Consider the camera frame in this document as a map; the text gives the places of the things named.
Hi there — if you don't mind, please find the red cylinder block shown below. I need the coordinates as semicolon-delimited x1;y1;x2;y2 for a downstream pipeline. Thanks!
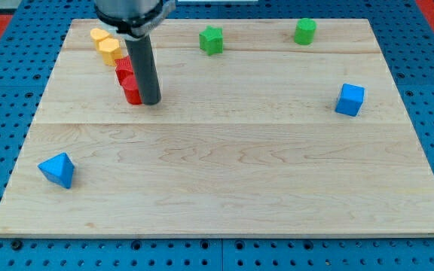
121;75;142;105

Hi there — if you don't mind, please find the red star block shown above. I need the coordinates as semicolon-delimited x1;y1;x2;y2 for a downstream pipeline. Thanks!
115;56;133;85

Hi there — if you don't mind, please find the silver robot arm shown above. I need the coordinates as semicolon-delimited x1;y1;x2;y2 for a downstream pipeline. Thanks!
94;0;176;40

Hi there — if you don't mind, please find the light wooden board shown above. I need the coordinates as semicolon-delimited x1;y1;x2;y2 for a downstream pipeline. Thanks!
0;19;434;239

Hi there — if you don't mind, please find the green star block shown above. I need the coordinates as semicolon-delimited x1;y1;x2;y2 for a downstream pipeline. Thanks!
199;26;224;56

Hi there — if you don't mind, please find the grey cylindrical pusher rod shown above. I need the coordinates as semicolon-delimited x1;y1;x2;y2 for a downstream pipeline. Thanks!
125;35;161;105

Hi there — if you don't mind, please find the green cylinder block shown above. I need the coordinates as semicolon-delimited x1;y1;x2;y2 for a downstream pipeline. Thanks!
294;18;317;45

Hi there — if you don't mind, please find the yellow hexagon block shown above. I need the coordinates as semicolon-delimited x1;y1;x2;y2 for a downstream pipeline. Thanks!
99;38;123;66

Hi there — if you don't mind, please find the blue cube block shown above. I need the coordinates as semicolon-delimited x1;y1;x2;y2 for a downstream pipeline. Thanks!
335;84;365;117

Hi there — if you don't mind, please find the yellow heart block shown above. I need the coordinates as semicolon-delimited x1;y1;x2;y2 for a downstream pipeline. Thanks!
90;28;112;51

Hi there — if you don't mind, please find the blue triangular block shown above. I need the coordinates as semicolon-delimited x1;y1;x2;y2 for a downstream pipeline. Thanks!
38;153;75;189

